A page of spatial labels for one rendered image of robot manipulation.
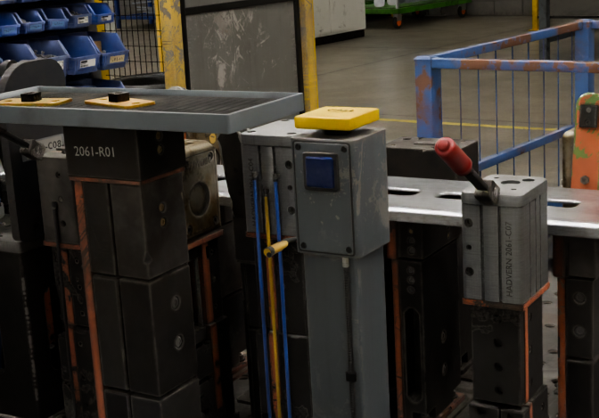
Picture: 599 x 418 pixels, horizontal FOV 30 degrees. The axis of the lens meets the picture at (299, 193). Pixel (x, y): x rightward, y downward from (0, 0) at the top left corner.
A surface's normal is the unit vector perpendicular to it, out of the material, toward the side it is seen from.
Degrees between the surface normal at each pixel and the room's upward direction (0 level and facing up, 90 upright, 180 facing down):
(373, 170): 90
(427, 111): 90
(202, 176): 90
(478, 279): 90
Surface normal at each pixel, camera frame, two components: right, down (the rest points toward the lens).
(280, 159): -0.51, 0.22
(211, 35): 0.83, 0.09
